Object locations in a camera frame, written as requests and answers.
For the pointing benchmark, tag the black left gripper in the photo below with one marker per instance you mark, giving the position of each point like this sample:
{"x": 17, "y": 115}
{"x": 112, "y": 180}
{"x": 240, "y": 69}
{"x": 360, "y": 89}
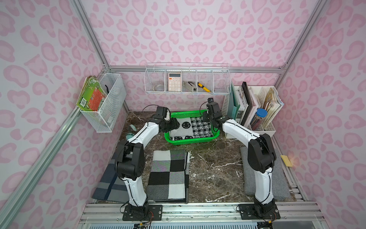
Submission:
{"x": 173, "y": 124}

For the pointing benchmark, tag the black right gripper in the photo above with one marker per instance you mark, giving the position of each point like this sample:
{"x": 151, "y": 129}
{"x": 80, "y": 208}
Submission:
{"x": 214, "y": 123}

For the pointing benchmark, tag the smiley houndstooth scarf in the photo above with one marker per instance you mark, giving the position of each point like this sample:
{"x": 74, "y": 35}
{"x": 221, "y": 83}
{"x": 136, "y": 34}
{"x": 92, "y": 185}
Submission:
{"x": 191, "y": 128}

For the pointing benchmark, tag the black white checkered scarf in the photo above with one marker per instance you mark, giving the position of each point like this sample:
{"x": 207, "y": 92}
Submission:
{"x": 169, "y": 177}

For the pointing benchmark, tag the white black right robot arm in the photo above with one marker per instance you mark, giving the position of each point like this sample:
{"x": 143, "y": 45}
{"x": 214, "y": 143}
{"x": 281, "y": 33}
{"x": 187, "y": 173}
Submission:
{"x": 261, "y": 155}

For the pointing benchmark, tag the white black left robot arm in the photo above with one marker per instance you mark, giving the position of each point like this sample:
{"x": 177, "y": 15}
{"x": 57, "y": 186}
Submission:
{"x": 130, "y": 161}

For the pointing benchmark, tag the green plastic basket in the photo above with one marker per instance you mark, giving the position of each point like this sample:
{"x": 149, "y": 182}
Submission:
{"x": 187, "y": 114}

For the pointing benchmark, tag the navy grey plaid scarf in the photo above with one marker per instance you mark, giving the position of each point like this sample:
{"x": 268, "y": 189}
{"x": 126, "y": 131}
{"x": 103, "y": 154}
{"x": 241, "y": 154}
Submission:
{"x": 110, "y": 187}

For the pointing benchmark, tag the green folder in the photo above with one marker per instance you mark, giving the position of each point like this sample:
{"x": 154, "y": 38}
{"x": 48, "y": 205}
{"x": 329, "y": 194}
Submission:
{"x": 234, "y": 104}

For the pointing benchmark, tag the yellow black utility knife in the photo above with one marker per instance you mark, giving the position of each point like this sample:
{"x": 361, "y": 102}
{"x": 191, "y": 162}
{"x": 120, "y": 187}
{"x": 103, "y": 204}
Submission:
{"x": 203, "y": 87}

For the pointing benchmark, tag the small mint cap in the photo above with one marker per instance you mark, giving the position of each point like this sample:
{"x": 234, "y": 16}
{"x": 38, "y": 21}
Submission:
{"x": 133, "y": 127}

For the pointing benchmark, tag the grey stapler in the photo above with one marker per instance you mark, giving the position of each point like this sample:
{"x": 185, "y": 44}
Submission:
{"x": 190, "y": 86}

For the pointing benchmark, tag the round tape dispenser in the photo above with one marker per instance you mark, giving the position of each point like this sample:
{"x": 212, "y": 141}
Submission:
{"x": 159, "y": 87}

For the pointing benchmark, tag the black binder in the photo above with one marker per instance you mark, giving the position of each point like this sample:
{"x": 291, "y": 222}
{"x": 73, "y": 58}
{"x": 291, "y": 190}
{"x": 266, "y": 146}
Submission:
{"x": 249, "y": 102}

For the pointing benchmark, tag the white desktop file organizer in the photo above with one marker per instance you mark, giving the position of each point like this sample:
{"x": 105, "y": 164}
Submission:
{"x": 270, "y": 130}

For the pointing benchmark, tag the pink book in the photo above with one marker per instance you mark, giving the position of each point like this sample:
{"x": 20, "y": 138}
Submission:
{"x": 255, "y": 106}

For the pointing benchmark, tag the blue lid pencil jar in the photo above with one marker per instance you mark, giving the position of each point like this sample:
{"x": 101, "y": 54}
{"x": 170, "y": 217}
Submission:
{"x": 258, "y": 118}

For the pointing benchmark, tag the pink white calculator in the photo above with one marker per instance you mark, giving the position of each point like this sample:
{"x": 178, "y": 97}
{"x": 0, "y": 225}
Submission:
{"x": 174, "y": 82}

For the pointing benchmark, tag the beige paper stack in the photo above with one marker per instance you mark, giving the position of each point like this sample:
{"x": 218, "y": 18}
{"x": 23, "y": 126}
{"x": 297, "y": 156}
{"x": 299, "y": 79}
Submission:
{"x": 271, "y": 102}

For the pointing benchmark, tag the green red booklet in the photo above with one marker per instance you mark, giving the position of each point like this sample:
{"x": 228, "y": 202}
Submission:
{"x": 92, "y": 95}

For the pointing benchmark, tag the yellow sticky note pad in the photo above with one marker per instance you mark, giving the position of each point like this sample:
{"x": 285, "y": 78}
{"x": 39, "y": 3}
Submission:
{"x": 287, "y": 161}

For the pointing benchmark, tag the clear wall shelf organizer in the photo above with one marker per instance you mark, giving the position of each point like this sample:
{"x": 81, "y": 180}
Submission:
{"x": 216, "y": 78}

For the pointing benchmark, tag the white wire wall basket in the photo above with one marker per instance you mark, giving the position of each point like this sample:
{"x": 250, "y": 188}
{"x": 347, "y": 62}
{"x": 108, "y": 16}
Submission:
{"x": 103, "y": 121}

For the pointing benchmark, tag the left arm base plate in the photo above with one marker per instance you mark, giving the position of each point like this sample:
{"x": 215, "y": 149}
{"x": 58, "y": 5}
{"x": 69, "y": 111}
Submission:
{"x": 146, "y": 212}

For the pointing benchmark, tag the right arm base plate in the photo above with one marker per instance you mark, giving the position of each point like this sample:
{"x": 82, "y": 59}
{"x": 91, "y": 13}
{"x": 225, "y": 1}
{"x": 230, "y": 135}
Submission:
{"x": 259, "y": 211}

